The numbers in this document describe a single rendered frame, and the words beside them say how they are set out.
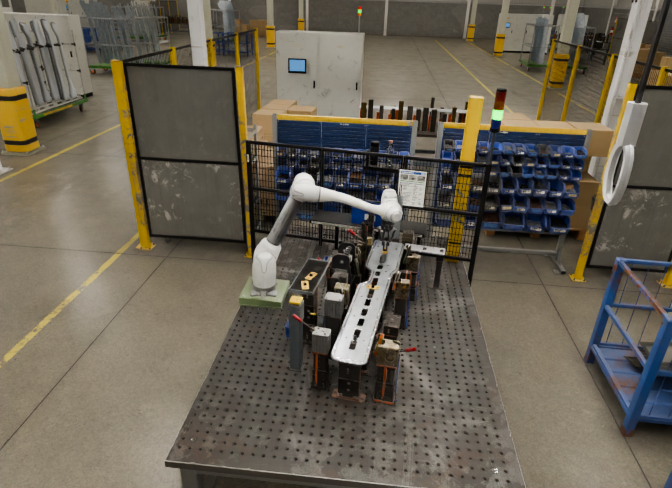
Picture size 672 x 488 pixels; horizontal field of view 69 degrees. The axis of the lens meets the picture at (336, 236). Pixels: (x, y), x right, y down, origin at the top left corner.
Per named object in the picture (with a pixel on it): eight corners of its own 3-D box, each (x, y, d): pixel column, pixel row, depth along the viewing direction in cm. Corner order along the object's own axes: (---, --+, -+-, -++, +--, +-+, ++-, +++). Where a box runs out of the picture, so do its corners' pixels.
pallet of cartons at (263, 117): (306, 187, 743) (306, 117, 697) (255, 182, 753) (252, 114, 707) (320, 163, 850) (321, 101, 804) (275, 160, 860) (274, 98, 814)
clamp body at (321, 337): (328, 393, 263) (329, 338, 247) (307, 389, 265) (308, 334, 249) (332, 380, 271) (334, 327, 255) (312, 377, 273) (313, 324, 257)
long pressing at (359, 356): (371, 367, 239) (371, 365, 238) (326, 359, 244) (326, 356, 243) (405, 244, 360) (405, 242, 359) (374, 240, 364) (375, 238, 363)
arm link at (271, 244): (249, 268, 345) (250, 253, 364) (270, 276, 350) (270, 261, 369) (298, 174, 319) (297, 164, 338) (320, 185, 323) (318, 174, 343)
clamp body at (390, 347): (396, 407, 255) (402, 352, 239) (368, 402, 258) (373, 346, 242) (399, 393, 264) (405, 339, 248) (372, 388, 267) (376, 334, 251)
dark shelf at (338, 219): (424, 238, 367) (425, 234, 365) (309, 223, 385) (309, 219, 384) (427, 226, 386) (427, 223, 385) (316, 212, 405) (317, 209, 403)
